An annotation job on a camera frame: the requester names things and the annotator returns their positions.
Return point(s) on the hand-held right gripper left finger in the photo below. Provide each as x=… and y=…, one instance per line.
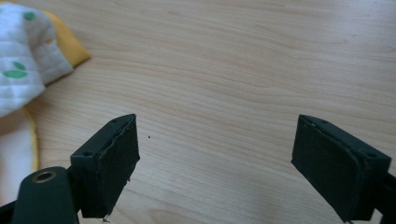
x=104, y=174

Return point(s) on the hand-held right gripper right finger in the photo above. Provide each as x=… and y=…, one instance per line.
x=334, y=168

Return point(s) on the white cloth with green leaves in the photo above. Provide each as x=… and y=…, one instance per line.
x=26, y=59

